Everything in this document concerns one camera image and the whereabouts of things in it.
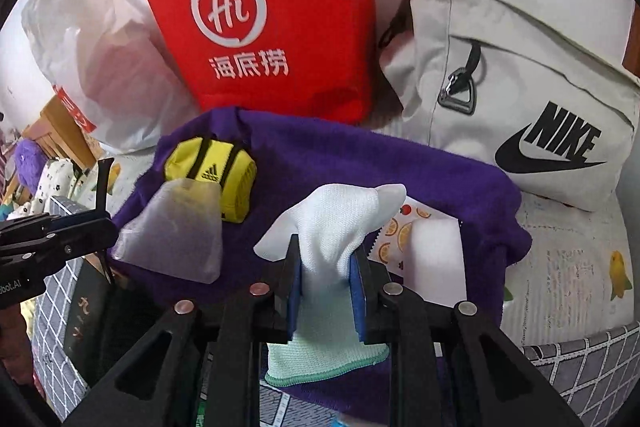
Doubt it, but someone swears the fruit print sachet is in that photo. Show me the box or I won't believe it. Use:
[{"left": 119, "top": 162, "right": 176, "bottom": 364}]
[{"left": 369, "top": 197, "right": 466, "bottom": 308}]

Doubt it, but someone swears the translucent plastic bag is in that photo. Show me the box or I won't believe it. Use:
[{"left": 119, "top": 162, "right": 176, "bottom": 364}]
[{"left": 112, "top": 178, "right": 224, "bottom": 284}]

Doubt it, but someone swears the yellow adidas mini bag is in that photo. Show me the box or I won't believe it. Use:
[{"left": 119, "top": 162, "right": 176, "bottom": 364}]
[{"left": 164, "top": 135, "right": 257, "bottom": 223}]

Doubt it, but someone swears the dotted white pillow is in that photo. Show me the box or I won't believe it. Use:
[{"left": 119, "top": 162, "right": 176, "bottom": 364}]
[{"left": 8, "top": 158, "right": 77, "bottom": 220}]

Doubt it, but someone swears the purple plush toy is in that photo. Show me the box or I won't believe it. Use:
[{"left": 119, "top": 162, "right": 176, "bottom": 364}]
[{"left": 14, "top": 139, "right": 48, "bottom": 195}]

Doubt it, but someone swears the dark green tea tin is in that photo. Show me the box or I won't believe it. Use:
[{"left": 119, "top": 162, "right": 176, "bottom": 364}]
[{"left": 63, "top": 255, "right": 118, "bottom": 387}]

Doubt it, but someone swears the wooden bed headboard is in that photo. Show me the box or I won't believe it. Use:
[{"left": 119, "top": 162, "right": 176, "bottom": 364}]
[{"left": 22, "top": 95, "right": 103, "bottom": 171}]

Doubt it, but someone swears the grey checked blanket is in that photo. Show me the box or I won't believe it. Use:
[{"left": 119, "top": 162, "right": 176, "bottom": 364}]
[{"left": 32, "top": 193, "right": 639, "bottom": 426}]

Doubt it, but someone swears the white Miniso plastic bag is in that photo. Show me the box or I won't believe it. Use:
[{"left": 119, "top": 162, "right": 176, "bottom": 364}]
[{"left": 22, "top": 0, "right": 198, "bottom": 152}]

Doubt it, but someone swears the purple towel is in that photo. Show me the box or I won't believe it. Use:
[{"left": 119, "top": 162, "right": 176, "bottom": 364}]
[{"left": 106, "top": 106, "right": 534, "bottom": 425}]

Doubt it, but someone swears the beige Nike pouch bag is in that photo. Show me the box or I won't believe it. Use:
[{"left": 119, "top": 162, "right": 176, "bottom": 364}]
[{"left": 380, "top": 0, "right": 639, "bottom": 211}]

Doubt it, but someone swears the red Haidilao paper bag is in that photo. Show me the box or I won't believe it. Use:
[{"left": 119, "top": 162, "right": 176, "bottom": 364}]
[{"left": 148, "top": 0, "right": 376, "bottom": 124}]

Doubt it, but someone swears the brown wooden door frame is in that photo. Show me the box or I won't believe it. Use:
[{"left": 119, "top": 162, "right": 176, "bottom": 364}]
[{"left": 623, "top": 5, "right": 640, "bottom": 77}]

